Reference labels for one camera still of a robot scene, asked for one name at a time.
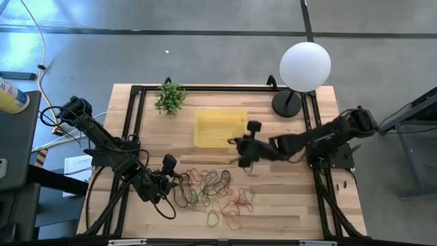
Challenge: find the black yellow hazard strip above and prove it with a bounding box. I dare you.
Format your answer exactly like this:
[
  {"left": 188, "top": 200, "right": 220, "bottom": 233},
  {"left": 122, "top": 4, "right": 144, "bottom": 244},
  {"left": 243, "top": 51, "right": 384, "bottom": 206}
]
[{"left": 33, "top": 148, "right": 49, "bottom": 169}]

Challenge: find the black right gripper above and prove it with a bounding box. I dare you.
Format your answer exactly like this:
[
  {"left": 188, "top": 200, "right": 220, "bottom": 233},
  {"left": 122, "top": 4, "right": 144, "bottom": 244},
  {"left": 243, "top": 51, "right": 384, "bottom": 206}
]
[{"left": 227, "top": 120, "right": 274, "bottom": 168}]

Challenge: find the red rubber band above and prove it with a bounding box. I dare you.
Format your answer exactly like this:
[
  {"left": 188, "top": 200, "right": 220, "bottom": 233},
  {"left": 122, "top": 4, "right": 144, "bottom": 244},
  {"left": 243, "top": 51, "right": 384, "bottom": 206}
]
[
  {"left": 213, "top": 179, "right": 236, "bottom": 197},
  {"left": 225, "top": 187, "right": 255, "bottom": 218},
  {"left": 199, "top": 177, "right": 213, "bottom": 208}
]

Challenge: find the white paper sheet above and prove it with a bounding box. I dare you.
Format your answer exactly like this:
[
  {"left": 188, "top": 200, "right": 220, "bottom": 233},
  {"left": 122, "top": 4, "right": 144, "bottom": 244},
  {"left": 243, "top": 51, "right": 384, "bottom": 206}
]
[{"left": 63, "top": 154, "right": 94, "bottom": 198}]

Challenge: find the silver metal bracket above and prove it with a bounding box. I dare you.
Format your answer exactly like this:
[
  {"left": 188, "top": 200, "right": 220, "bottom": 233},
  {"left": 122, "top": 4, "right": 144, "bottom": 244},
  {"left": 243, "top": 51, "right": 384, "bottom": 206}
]
[
  {"left": 298, "top": 240, "right": 338, "bottom": 246},
  {"left": 107, "top": 238, "right": 148, "bottom": 246}
]

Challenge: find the dark grey side desk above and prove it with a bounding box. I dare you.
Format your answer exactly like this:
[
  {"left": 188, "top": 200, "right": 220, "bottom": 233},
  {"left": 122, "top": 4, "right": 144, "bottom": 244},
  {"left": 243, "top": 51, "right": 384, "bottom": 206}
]
[{"left": 0, "top": 90, "right": 42, "bottom": 192}]

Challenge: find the small green potted plant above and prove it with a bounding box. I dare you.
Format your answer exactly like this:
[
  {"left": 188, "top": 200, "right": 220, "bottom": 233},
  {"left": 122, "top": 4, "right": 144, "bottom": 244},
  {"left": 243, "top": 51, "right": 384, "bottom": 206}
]
[{"left": 153, "top": 81, "right": 188, "bottom": 116}]

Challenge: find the dark grey metal cart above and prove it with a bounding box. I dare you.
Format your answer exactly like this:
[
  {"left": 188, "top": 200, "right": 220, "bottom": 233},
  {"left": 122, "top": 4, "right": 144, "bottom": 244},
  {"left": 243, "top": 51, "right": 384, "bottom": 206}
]
[{"left": 377, "top": 85, "right": 437, "bottom": 200}]

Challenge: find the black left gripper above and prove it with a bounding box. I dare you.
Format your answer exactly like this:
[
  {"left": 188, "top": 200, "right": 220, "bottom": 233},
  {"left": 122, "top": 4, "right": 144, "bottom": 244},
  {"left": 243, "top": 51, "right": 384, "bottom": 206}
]
[{"left": 131, "top": 153, "right": 185, "bottom": 203}]

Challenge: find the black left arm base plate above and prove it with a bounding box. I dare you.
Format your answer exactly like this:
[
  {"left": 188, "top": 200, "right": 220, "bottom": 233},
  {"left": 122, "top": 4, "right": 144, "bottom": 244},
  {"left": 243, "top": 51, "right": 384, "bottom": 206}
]
[{"left": 83, "top": 138, "right": 141, "bottom": 169}]

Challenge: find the black aluminium table frame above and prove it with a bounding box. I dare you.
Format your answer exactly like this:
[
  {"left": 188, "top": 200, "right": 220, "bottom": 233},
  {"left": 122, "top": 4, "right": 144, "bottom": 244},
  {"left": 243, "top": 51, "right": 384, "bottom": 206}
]
[{"left": 76, "top": 74, "right": 368, "bottom": 240}]

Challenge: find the yellow translucent plastic bin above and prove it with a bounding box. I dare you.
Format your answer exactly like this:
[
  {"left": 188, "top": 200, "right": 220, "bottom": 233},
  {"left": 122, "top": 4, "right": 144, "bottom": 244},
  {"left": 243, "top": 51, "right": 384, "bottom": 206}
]
[{"left": 193, "top": 108, "right": 249, "bottom": 149}]

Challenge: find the flat black bar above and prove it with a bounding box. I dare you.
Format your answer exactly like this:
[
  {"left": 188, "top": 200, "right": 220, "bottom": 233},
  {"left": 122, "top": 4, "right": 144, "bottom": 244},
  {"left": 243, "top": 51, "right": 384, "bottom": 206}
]
[{"left": 0, "top": 70, "right": 38, "bottom": 81}]

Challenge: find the dark brown cable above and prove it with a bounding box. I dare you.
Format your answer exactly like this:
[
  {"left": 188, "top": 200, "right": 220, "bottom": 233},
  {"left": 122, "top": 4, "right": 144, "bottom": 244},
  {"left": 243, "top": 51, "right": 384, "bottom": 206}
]
[{"left": 85, "top": 166, "right": 107, "bottom": 230}]

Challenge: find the blue rubber band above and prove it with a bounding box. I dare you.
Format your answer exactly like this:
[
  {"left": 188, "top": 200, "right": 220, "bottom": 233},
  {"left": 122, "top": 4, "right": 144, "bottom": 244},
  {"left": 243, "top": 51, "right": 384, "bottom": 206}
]
[{"left": 199, "top": 169, "right": 219, "bottom": 185}]

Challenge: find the black office chair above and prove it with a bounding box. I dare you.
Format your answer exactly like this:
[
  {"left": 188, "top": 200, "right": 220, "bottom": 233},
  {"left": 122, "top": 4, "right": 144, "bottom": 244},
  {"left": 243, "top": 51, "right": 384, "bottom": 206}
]
[{"left": 0, "top": 163, "right": 90, "bottom": 242}]

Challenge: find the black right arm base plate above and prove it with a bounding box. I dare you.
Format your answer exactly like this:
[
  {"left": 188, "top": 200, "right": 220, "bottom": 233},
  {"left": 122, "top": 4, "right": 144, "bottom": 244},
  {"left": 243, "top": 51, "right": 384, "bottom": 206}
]
[{"left": 306, "top": 141, "right": 362, "bottom": 171}]

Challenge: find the white cable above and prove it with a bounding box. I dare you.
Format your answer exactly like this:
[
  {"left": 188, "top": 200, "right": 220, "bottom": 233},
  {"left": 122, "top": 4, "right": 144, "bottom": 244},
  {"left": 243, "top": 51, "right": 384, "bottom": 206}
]
[{"left": 31, "top": 111, "right": 107, "bottom": 153}]

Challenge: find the yellow floor cable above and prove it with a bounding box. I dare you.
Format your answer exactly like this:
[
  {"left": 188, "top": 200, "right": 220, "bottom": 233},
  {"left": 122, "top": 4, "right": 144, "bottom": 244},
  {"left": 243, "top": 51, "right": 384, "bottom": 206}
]
[{"left": 19, "top": 0, "right": 62, "bottom": 135}]

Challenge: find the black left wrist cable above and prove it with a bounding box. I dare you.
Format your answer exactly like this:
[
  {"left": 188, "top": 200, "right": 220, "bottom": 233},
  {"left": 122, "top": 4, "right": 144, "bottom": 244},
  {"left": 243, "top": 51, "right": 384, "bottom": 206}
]
[{"left": 150, "top": 189, "right": 178, "bottom": 220}]

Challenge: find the white globe table lamp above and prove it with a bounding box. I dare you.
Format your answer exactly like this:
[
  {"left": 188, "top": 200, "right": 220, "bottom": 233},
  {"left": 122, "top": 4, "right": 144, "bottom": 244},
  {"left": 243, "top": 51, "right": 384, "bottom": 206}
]
[{"left": 271, "top": 41, "right": 333, "bottom": 119}]

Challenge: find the yellow wipes canister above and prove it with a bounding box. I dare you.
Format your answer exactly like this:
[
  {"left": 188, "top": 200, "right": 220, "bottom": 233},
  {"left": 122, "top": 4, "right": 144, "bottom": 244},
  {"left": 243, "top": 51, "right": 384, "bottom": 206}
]
[{"left": 0, "top": 77, "right": 31, "bottom": 115}]

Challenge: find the yellow rubber band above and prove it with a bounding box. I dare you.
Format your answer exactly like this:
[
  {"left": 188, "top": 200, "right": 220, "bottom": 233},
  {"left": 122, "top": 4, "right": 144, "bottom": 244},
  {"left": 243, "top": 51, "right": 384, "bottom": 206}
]
[
  {"left": 225, "top": 211, "right": 242, "bottom": 232},
  {"left": 211, "top": 200, "right": 227, "bottom": 215}
]

